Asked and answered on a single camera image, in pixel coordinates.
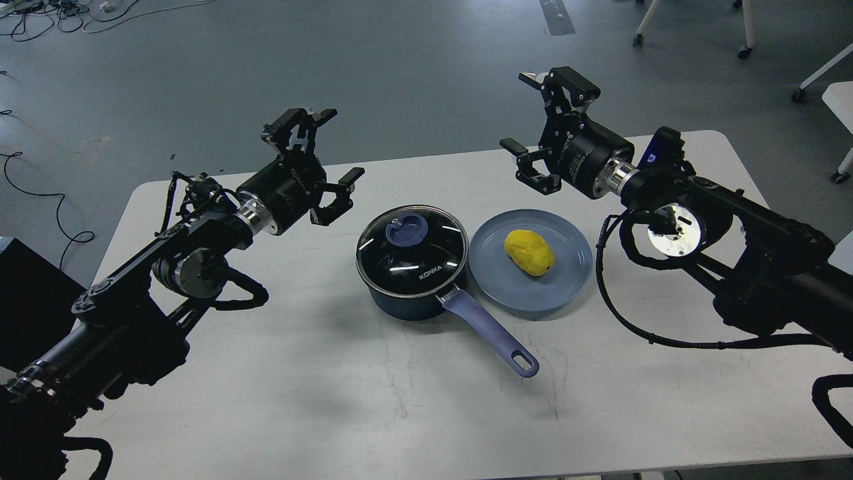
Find black box at left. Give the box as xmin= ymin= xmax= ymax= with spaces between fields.
xmin=1 ymin=237 xmax=85 ymax=373

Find tangled floor cables top left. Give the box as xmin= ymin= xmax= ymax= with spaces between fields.
xmin=0 ymin=0 xmax=214 ymax=42

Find black floor cable left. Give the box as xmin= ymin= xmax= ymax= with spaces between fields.
xmin=0 ymin=152 xmax=96 ymax=271

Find white chair legs with casters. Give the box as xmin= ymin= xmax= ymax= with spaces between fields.
xmin=632 ymin=0 xmax=756 ymax=61

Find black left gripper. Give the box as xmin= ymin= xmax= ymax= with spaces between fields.
xmin=237 ymin=107 xmax=365 ymax=236

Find glass pot lid purple knob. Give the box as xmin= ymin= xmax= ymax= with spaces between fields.
xmin=355 ymin=204 xmax=469 ymax=298

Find blue round plate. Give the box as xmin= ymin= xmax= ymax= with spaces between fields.
xmin=468 ymin=209 xmax=594 ymax=318

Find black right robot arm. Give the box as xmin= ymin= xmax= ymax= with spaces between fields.
xmin=500 ymin=66 xmax=852 ymax=359

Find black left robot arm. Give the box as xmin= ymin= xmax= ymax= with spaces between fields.
xmin=2 ymin=107 xmax=365 ymax=479

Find white table leg right edge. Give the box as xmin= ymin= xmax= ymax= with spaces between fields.
xmin=791 ymin=43 xmax=852 ymax=185

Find yellow potato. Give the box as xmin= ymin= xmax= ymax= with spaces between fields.
xmin=504 ymin=230 xmax=556 ymax=277

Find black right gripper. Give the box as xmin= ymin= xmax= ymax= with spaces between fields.
xmin=500 ymin=66 xmax=634 ymax=199

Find dark blue saucepan purple handle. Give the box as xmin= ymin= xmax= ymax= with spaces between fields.
xmin=355 ymin=205 xmax=540 ymax=379

